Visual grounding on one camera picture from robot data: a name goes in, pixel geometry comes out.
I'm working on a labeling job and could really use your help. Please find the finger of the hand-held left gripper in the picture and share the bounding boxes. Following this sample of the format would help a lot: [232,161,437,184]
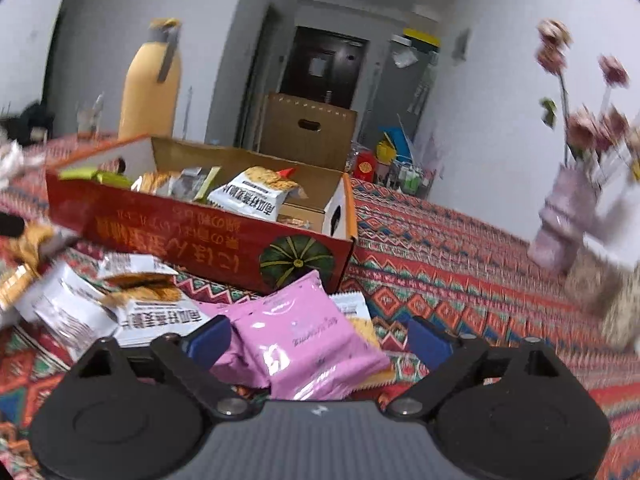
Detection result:
[0,212,26,239]

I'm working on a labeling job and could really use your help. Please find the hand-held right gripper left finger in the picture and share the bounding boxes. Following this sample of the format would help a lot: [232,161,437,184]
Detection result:
[67,314,256,417]

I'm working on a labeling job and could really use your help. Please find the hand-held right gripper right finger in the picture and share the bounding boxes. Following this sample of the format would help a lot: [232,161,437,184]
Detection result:
[388,315,575,419]

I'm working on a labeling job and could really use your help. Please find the pink snack packet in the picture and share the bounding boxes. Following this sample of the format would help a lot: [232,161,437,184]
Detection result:
[192,300,272,391]
[227,269,394,401]

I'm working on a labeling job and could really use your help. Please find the orange pumpkin print cardboard box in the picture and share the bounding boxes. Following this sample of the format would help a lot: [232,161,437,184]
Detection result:
[45,134,359,296]

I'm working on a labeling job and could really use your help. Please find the silver white snack packet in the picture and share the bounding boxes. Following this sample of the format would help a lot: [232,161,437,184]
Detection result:
[15,262,121,351]

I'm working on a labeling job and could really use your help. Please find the yellow-green snack packet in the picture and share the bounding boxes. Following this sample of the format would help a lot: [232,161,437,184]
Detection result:
[58,165,134,189]

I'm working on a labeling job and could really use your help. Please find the orange cracker packet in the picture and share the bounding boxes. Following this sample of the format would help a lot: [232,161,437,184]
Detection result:
[130,170,181,195]

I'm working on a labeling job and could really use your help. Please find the gold white oat crisp packet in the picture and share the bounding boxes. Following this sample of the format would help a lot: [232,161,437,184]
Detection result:
[102,272,216,346]
[206,165,309,222]
[97,253,176,281]

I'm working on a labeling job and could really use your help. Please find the dark packet pale green edge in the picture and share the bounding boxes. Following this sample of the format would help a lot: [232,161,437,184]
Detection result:
[169,165,221,204]

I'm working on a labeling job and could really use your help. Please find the white cloth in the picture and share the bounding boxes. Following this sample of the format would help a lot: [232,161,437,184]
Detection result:
[0,130,46,176]

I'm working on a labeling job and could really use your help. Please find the white gold cracker packet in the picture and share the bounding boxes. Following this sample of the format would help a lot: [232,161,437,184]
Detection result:
[330,292,396,389]

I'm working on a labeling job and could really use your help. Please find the glass cup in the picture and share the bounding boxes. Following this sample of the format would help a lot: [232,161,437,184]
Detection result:
[75,92,106,141]

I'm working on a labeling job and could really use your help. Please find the clear seed container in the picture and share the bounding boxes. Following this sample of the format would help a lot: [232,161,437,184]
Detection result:
[564,236,636,316]

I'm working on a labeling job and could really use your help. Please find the pink textured vase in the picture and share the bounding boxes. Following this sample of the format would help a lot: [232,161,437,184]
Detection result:
[527,162,601,276]

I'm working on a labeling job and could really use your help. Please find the red gift box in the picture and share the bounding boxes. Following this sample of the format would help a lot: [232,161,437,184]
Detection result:
[352,149,381,181]

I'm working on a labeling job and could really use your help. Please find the yellow thermos jug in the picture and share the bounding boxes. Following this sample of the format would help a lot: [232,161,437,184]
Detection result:
[118,18,182,141]

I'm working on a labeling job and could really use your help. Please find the yellow bag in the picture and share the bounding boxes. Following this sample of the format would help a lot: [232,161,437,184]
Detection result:
[374,139,399,164]

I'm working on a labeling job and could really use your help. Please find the floral ceramic vase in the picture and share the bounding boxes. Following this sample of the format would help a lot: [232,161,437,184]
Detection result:
[599,270,640,352]

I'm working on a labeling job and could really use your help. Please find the tall brown cardboard box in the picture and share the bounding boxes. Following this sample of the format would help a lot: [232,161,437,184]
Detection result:
[257,92,359,174]

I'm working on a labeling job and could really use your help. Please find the white umbrella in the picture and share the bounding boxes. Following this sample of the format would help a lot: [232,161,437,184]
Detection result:
[410,67,434,114]

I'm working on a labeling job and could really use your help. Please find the grey refrigerator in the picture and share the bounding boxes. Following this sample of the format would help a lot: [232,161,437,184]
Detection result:
[372,35,441,154]

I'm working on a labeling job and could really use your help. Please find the dried pink roses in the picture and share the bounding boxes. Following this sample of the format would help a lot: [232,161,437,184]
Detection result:
[534,18,640,166]

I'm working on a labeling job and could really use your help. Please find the dark entrance door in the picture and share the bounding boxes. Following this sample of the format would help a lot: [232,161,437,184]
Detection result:
[278,25,370,111]

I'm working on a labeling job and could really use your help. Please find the yellow box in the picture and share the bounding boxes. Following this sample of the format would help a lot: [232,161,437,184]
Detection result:
[402,27,441,49]

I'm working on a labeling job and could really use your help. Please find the wire rack with bottles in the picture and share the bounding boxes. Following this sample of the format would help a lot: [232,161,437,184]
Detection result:
[384,159,436,199]

